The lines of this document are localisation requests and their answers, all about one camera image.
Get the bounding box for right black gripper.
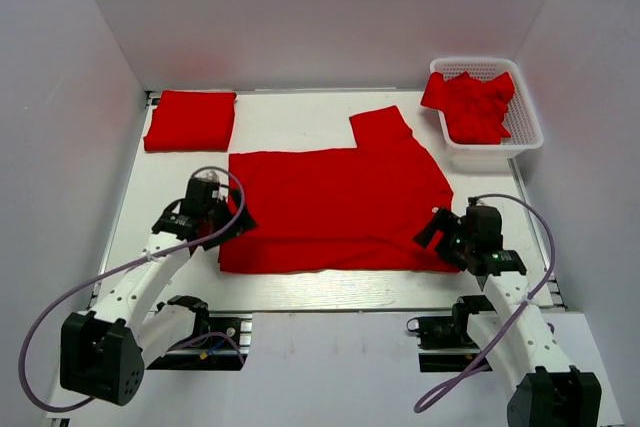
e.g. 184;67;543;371
413;206;476;270

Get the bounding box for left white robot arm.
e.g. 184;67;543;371
59;172;256;406

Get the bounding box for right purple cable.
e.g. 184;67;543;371
413;192;557;414

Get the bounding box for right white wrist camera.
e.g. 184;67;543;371
468;197;490;207

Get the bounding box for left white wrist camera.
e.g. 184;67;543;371
194;169;220;184

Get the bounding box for purple cable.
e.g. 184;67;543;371
413;192;557;414
18;165;247;413

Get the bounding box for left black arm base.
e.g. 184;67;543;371
140;296;250;371

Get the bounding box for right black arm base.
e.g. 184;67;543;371
406;295;495;373

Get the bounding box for white plastic basket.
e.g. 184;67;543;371
430;57;544;162

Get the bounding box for red t shirts in basket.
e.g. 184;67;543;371
421;71;515;145

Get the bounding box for red t shirt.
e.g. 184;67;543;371
219;106;454;274
143;90;237;153

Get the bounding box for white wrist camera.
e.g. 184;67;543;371
194;169;220;184
468;197;490;207

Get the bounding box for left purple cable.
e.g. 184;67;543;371
18;165;247;413

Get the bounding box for folded red t shirt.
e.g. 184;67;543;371
143;90;237;153

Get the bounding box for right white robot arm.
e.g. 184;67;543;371
406;198;603;426

